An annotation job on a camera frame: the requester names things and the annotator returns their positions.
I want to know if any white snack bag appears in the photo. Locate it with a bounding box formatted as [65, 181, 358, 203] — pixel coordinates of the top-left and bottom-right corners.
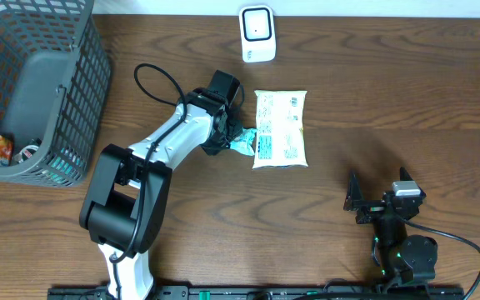
[252, 90, 308, 169]

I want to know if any white barcode scanner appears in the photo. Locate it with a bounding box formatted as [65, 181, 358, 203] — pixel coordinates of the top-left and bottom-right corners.
[238, 5, 277, 63]

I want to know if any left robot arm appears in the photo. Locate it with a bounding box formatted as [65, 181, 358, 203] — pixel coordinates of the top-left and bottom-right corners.
[79, 71, 243, 299]

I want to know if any grey plastic mesh basket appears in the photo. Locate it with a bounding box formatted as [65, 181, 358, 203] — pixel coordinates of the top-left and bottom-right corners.
[0, 0, 112, 187]

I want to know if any teal small packet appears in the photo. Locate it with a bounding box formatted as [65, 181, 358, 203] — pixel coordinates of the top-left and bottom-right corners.
[230, 128, 258, 157]

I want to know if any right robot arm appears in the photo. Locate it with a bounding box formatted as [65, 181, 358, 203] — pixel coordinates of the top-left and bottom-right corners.
[343, 167, 438, 293]

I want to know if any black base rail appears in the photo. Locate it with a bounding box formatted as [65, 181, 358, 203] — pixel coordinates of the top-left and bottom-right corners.
[47, 284, 465, 300]

